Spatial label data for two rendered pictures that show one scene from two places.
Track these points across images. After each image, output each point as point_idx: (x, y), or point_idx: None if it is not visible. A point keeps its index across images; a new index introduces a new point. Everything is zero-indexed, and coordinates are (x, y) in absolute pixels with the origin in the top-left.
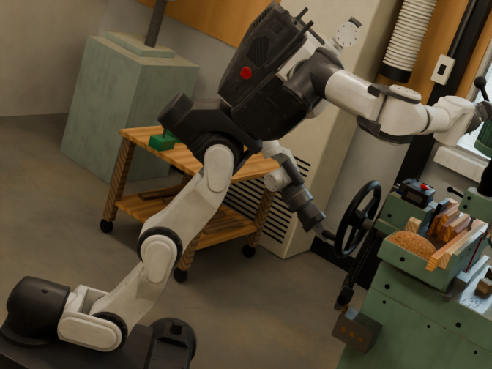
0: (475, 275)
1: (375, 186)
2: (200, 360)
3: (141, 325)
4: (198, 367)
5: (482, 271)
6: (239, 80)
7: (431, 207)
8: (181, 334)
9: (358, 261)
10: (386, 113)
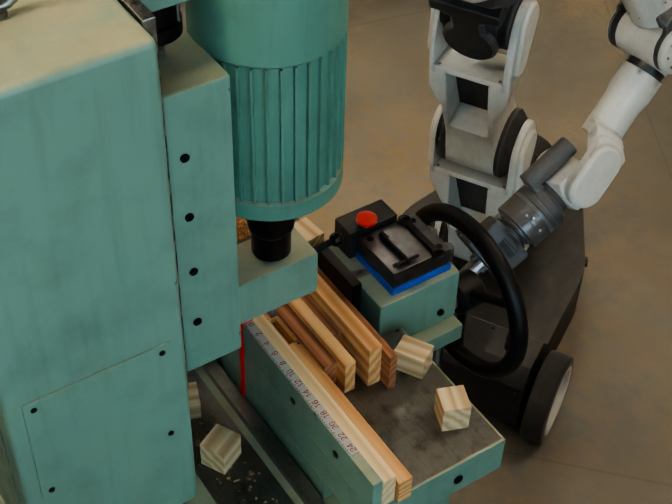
0: (250, 436)
1: (462, 228)
2: (564, 491)
3: (551, 331)
4: (541, 478)
5: (271, 474)
6: None
7: (352, 272)
8: (505, 353)
9: None
10: None
